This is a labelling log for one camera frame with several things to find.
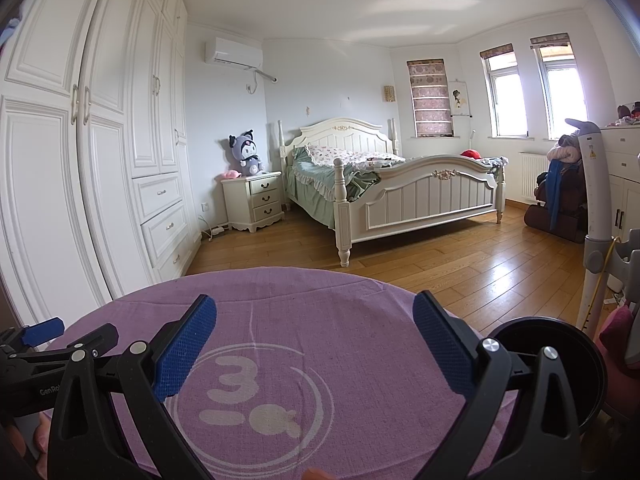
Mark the brown armchair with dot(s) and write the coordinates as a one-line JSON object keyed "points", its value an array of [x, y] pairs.
{"points": [[572, 210]]}

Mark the patterned window blind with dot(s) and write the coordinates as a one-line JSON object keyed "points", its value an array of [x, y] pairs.
{"points": [[430, 100]]}

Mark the green bed sheet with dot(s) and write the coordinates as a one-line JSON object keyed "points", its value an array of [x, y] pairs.
{"points": [[310, 180]]}

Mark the wall poster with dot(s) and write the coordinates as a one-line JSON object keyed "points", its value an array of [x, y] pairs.
{"points": [[460, 100]]}

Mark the beige wall ornament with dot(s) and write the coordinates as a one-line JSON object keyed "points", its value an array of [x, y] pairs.
{"points": [[390, 93]]}

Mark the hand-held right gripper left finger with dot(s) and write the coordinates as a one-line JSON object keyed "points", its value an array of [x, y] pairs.
{"points": [[185, 347]]}

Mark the purple plush toy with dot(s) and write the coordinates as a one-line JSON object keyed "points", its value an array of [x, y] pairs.
{"points": [[247, 152]]}

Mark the floral quilt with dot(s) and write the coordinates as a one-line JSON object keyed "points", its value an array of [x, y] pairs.
{"points": [[350, 155]]}

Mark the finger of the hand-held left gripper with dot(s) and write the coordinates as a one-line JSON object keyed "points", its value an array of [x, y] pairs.
{"points": [[42, 332], [95, 342]]}

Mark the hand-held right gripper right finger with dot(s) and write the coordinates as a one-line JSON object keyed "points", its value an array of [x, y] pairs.
{"points": [[442, 345]]}

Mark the pink cloth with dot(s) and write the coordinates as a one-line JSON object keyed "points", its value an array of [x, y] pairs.
{"points": [[620, 332]]}

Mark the white wardrobe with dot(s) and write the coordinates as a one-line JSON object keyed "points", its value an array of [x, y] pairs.
{"points": [[45, 185]]}

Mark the purple printed table cloth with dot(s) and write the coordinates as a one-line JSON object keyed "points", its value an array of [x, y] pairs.
{"points": [[325, 320]]}

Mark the black trash bin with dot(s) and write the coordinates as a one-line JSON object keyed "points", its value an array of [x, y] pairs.
{"points": [[530, 335]]}

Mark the white framed window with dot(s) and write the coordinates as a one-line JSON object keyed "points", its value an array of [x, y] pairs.
{"points": [[507, 105], [565, 100]]}

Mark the red hat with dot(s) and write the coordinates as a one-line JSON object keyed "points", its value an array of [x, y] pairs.
{"points": [[470, 154]]}

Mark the white air conditioner pipe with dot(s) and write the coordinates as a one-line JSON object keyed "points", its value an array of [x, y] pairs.
{"points": [[265, 76]]}

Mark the white power strip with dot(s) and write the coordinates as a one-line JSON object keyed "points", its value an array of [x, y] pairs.
{"points": [[217, 230]]}

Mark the person's left hand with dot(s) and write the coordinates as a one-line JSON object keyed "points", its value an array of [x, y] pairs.
{"points": [[37, 435]]}

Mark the white wooden bed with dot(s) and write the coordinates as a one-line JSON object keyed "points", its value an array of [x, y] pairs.
{"points": [[425, 195]]}

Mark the white nightstand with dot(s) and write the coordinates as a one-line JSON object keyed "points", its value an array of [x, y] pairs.
{"points": [[250, 200]]}

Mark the pile of pale clothes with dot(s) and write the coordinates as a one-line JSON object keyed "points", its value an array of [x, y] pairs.
{"points": [[565, 152]]}

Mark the pink plush toy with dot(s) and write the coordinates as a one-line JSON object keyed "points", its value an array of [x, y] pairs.
{"points": [[228, 175]]}

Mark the clothes on bed footboard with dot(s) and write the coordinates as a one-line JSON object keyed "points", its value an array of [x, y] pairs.
{"points": [[495, 161]]}

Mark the blue cloth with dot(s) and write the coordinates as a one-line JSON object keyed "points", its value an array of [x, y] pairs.
{"points": [[555, 190]]}

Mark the white dresser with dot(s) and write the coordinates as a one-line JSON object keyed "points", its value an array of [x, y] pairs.
{"points": [[625, 160]]}

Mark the white air conditioner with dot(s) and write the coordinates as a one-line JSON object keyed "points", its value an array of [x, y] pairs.
{"points": [[232, 52]]}

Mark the white radiator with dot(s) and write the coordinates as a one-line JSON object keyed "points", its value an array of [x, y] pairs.
{"points": [[534, 177]]}

